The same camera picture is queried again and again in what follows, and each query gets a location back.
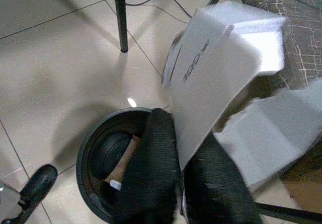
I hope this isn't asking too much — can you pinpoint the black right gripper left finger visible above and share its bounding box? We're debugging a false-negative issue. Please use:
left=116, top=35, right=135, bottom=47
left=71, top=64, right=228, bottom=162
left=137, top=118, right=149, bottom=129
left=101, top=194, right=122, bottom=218
left=110, top=107, right=182, bottom=224

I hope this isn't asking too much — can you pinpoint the black metal floor bar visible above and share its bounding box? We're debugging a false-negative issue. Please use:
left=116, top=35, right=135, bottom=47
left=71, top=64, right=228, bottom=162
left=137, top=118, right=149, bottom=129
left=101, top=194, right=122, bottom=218
left=253, top=200, right=322, bottom=224

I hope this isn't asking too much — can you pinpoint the brown cardboard tube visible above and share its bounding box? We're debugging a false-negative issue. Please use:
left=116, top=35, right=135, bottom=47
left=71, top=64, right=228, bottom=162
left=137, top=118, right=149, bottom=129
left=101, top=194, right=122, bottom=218
left=102, top=134, right=142, bottom=185

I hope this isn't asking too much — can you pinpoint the round dark rubbish bin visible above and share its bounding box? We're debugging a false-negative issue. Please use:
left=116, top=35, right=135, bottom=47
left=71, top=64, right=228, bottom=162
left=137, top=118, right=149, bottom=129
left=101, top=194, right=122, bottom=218
left=75, top=107, right=177, bottom=224

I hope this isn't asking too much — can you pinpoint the black table leg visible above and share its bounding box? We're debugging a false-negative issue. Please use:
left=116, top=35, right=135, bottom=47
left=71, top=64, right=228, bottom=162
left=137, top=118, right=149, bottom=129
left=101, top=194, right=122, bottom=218
left=112, top=0, right=129, bottom=53

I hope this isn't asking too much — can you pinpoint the brown cardboard sheet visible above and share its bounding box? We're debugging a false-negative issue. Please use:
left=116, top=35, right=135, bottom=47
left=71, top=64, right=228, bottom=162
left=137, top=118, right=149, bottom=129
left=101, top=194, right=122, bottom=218
left=280, top=147, right=322, bottom=215

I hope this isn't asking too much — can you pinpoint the round black disc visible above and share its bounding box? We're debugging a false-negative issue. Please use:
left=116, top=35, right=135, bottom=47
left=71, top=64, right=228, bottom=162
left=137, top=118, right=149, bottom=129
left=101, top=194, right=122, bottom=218
left=93, top=132, right=134, bottom=182

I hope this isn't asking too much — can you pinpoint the small white cap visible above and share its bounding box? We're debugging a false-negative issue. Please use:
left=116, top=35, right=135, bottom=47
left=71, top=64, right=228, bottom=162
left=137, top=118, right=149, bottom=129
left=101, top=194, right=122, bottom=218
left=109, top=179, right=123, bottom=191

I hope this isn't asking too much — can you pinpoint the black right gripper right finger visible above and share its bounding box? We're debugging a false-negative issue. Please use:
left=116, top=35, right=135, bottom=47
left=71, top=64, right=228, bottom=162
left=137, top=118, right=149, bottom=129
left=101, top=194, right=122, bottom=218
left=183, top=132, right=264, bottom=224

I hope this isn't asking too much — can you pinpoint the white cardboard box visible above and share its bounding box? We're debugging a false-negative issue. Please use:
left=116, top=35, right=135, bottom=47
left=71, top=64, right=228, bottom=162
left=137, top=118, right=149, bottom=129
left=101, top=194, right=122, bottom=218
left=162, top=1, right=322, bottom=195

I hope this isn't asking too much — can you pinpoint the black chair caster wheel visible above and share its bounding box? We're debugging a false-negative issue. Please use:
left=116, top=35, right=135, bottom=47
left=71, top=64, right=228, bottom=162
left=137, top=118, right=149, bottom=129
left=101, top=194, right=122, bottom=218
left=19, top=164, right=59, bottom=206

